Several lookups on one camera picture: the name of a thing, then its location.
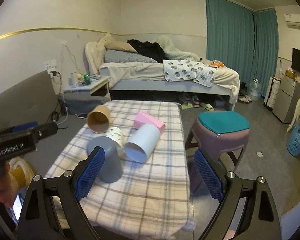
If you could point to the white suitcase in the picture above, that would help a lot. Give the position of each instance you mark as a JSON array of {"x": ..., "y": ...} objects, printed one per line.
[{"x": 271, "y": 93}]

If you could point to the green can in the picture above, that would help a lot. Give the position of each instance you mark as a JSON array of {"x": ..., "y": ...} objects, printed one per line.
[{"x": 87, "y": 79}]

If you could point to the orange snack packets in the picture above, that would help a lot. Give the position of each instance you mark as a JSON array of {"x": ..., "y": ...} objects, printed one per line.
[{"x": 217, "y": 64}]

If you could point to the beige pillow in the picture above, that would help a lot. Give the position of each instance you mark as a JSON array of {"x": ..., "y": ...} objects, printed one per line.
[{"x": 115, "y": 43}]

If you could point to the black clothing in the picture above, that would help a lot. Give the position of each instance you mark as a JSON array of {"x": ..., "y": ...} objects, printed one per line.
[{"x": 150, "y": 50}]

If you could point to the green slipper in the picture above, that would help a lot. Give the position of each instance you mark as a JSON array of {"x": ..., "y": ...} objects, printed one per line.
[
  {"x": 187, "y": 105},
  {"x": 207, "y": 106}
]

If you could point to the white nightstand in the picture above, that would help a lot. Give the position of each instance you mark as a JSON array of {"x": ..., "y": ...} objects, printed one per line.
[{"x": 90, "y": 87}]

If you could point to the grey sneaker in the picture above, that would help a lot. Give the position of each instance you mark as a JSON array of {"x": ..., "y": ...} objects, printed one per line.
[{"x": 195, "y": 101}]

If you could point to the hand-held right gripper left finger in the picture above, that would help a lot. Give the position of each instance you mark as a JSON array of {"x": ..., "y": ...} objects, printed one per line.
[{"x": 90, "y": 173}]

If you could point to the person's left hand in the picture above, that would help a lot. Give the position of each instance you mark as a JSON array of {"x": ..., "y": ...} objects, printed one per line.
[{"x": 5, "y": 187}]

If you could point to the small printed white mat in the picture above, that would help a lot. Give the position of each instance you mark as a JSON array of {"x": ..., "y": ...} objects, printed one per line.
[{"x": 205, "y": 76}]

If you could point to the silver fridge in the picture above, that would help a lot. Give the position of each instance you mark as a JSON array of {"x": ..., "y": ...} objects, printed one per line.
[{"x": 286, "y": 100}]

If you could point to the pale blue tall cup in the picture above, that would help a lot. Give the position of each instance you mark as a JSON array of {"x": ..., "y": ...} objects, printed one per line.
[{"x": 142, "y": 142}]

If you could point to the teal stool cushion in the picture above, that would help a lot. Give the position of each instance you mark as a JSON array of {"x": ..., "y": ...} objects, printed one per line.
[{"x": 223, "y": 121}]

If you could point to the large printed white mat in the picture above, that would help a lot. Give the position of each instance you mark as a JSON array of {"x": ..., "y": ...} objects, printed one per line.
[{"x": 180, "y": 71}]

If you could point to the pair of light shoes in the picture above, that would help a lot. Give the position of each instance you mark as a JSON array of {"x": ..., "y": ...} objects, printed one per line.
[{"x": 245, "y": 99}]

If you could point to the plaid cloth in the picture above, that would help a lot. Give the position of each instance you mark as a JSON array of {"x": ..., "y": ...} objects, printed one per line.
[{"x": 150, "y": 195}]

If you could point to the clear water jug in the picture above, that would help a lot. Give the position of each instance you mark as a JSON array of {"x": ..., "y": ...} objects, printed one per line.
[{"x": 254, "y": 91}]

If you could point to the brown paper cup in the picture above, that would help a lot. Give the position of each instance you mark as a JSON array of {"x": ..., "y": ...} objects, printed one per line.
[{"x": 98, "y": 123}]

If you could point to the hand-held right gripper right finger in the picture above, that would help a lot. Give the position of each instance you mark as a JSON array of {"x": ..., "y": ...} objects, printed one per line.
[{"x": 210, "y": 178}]

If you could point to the white headboard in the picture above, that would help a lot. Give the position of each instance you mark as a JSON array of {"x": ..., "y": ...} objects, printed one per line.
[{"x": 93, "y": 55}]

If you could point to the grey-blue pillow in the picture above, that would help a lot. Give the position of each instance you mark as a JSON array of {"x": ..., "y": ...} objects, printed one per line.
[{"x": 125, "y": 57}]

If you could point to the white smartphone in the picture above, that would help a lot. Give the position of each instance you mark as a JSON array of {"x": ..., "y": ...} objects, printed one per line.
[{"x": 82, "y": 115}]

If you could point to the bed with cream sheet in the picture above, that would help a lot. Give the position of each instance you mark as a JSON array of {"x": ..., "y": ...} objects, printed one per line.
[{"x": 140, "y": 73}]

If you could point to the white air conditioner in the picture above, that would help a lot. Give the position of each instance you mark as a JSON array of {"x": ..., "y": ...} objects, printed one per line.
[{"x": 296, "y": 20}]

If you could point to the narrow teal curtain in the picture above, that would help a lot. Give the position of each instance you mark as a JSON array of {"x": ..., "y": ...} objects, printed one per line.
[{"x": 265, "y": 50}]

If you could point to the white floral paper cup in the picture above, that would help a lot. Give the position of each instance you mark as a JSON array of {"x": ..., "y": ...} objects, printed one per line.
[{"x": 114, "y": 134}]

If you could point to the wide teal curtain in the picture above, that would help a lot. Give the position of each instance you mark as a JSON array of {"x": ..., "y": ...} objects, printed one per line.
[{"x": 227, "y": 37}]

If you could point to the pale green blanket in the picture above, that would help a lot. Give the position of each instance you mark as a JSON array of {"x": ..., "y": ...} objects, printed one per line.
[{"x": 175, "y": 48}]

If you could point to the blue laundry basket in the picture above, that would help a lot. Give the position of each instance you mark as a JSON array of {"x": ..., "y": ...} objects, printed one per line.
[{"x": 296, "y": 145}]

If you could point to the purple plastic stool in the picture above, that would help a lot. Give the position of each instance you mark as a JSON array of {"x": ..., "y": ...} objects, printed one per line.
[{"x": 215, "y": 142}]

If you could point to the pink box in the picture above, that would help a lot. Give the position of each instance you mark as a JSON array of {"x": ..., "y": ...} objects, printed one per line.
[{"x": 150, "y": 121}]

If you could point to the grey plastic cup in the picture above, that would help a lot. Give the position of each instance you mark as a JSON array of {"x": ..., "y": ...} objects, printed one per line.
[{"x": 110, "y": 162}]

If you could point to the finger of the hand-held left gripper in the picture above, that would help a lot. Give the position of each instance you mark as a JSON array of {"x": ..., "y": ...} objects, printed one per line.
[
  {"x": 25, "y": 126},
  {"x": 48, "y": 130}
]

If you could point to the white wall outlet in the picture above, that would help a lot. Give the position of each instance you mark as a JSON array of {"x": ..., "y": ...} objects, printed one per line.
[{"x": 51, "y": 66}]

